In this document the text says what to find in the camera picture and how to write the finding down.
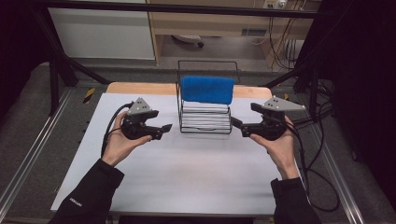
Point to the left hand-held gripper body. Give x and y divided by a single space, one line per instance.
137 126

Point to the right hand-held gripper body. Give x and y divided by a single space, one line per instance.
274 124

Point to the blue towel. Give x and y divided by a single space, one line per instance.
207 90

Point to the person's right hand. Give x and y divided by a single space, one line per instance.
281 149

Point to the person's left hand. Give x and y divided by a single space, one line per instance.
120 146

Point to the wooden table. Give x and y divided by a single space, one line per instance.
140 88

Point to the white table sheet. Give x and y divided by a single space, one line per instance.
199 180

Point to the white chair base with caster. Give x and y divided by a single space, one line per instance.
188 38

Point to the white cabinet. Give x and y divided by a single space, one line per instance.
99 34

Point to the black curtain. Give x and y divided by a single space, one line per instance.
367 77
18 46

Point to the white power strip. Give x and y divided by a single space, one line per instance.
274 3

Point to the aluminium rail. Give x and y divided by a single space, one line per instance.
34 143
339 177

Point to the black metal frame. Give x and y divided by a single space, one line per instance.
186 8

